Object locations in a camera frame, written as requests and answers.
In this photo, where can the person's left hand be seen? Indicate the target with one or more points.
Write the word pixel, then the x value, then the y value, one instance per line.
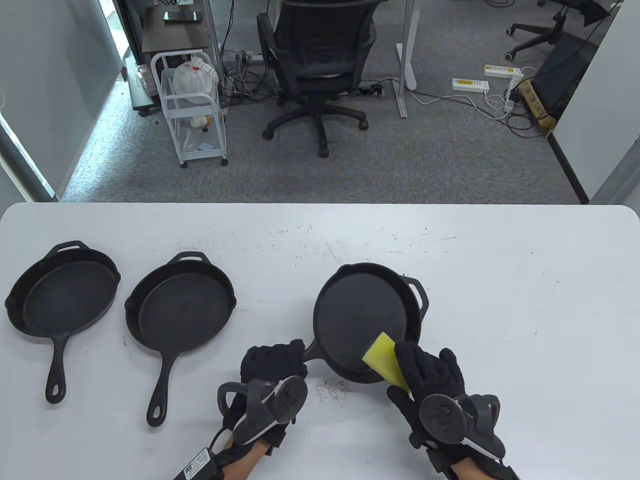
pixel 270 362

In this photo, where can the person's right hand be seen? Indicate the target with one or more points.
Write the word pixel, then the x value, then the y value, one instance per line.
pixel 430 372

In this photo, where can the yellow green sponge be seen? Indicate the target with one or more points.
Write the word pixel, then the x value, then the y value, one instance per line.
pixel 382 352

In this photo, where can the black cast iron frying pan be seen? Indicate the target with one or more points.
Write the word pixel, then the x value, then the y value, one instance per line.
pixel 180 315
pixel 360 315
pixel 65 300

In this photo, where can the person's right forearm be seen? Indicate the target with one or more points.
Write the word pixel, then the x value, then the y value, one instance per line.
pixel 472 472

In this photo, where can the person's left forearm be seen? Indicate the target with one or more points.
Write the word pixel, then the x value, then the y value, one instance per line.
pixel 242 462

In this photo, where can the black white tracking controller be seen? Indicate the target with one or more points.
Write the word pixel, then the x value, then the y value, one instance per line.
pixel 442 415
pixel 287 400

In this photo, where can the scattered dark crumbs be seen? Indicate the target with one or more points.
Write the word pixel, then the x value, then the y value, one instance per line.
pixel 330 390

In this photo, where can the white rolling cart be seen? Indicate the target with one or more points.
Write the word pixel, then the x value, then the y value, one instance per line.
pixel 200 140

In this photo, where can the small white orange bottle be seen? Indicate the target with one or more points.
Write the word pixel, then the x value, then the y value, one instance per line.
pixel 199 121

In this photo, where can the brown cardboard box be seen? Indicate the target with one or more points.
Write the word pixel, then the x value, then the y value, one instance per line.
pixel 537 105

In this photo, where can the black power strip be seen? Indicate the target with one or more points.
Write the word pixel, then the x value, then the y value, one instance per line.
pixel 371 90

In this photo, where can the white power strip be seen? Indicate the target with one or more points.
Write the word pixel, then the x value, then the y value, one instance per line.
pixel 250 56
pixel 502 71
pixel 470 84

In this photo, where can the white plastic bag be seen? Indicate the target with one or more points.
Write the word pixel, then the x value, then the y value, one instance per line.
pixel 192 80

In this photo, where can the small white box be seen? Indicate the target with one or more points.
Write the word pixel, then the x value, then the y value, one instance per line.
pixel 144 80

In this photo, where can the black mesh office chair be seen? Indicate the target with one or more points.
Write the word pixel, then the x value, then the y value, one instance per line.
pixel 320 45

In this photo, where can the white desk leg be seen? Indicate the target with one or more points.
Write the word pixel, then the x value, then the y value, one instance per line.
pixel 407 50

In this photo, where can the black flat monitor panel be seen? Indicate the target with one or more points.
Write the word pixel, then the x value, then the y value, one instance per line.
pixel 565 75

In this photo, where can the grey metal desk leg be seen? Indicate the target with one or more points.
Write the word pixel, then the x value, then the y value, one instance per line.
pixel 212 40

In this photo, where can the dark brown cabinet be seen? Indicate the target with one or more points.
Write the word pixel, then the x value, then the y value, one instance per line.
pixel 170 35

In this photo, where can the black swivel office chair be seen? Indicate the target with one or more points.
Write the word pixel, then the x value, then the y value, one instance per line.
pixel 537 32

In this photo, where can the black phone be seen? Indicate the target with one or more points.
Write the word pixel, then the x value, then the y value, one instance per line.
pixel 182 16

